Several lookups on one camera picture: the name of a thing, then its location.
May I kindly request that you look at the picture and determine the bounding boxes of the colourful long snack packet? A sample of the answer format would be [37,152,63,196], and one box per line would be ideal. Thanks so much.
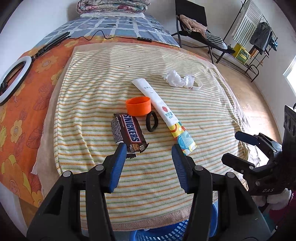
[132,78,197,155]

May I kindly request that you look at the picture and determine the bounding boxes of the snickers bar wrapper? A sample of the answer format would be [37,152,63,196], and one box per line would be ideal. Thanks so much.
[111,113,149,159]

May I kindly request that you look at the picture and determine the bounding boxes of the black hair tie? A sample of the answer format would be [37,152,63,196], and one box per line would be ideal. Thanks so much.
[145,110,159,133]

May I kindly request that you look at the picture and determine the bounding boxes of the orange plastic cap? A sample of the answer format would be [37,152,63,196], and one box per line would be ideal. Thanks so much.
[125,96,152,117]

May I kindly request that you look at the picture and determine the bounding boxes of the white silicone wristband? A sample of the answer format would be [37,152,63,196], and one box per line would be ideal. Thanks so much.
[183,75,202,90]

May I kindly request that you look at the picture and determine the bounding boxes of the small white tissue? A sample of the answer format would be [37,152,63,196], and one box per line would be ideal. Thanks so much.
[164,70,195,88]

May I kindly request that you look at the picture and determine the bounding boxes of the blue plastic laundry basket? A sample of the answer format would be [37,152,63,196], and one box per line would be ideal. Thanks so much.
[129,201,218,241]

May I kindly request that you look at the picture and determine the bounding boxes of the beige fleece blanket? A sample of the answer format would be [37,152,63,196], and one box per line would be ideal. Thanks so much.
[35,44,258,230]

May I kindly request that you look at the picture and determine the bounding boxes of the black clothes rack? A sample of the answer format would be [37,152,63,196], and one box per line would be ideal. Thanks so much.
[214,1,278,82]

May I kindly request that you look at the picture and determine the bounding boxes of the striped yellow towel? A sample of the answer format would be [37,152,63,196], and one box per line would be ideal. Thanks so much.
[53,44,249,224]

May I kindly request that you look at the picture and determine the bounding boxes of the yellow green box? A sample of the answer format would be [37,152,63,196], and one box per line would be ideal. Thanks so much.
[232,43,250,64]

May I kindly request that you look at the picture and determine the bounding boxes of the dark hanging jacket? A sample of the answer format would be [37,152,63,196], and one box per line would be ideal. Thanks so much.
[249,22,278,55]

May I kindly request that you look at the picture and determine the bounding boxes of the orange floral bedsheet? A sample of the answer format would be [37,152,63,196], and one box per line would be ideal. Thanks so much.
[0,36,181,209]

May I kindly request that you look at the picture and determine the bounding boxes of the striped hanging cloth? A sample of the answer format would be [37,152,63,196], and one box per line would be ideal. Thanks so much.
[231,1,263,47]

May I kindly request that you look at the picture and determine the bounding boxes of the clothes on chair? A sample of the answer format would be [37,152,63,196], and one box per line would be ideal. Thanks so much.
[179,15,228,50]

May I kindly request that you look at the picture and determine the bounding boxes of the blue plaid mattress cover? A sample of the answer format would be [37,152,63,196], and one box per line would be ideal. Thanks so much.
[37,15,179,47]

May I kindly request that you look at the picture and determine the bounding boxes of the black folding chair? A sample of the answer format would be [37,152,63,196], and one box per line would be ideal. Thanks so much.
[172,0,235,62]

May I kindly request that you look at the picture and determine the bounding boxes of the folded floral quilt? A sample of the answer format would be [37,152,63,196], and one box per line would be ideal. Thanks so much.
[76,0,151,14]

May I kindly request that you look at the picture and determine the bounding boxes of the white ring light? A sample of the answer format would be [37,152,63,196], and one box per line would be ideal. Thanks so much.
[0,56,33,105]

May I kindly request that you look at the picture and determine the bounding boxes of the black cable with remote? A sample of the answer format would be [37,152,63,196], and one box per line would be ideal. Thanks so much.
[69,29,153,43]

